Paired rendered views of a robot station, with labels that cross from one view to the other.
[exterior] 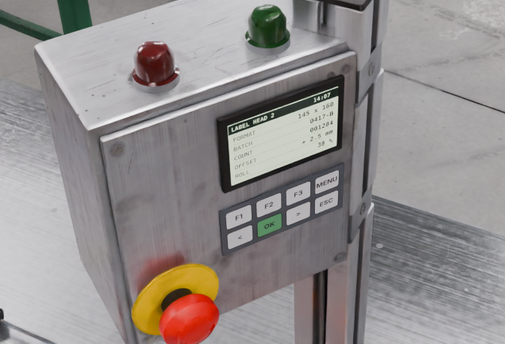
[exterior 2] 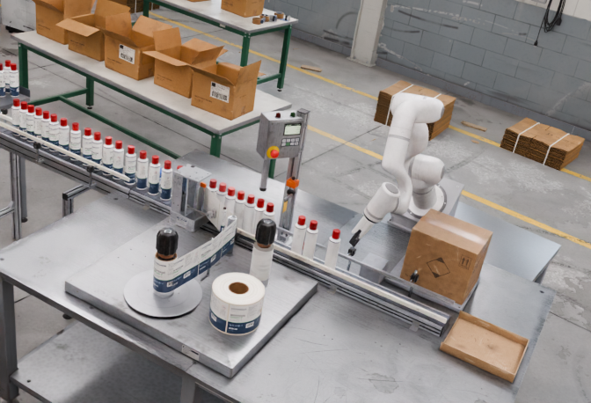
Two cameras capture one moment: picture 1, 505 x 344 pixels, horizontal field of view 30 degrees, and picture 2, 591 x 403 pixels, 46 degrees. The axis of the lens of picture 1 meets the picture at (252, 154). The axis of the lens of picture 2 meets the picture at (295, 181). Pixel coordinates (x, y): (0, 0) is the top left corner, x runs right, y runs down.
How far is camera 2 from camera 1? 253 cm
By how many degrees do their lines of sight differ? 14
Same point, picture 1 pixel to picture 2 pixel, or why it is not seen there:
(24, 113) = (211, 160)
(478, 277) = (328, 209)
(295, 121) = (294, 127)
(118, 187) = (271, 129)
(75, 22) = (215, 150)
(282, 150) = (292, 131)
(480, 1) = (365, 186)
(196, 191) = (280, 134)
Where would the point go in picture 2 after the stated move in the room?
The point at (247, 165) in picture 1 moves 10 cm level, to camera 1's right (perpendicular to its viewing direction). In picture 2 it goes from (287, 132) to (310, 135)
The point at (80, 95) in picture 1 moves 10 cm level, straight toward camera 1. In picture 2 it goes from (268, 117) to (272, 127)
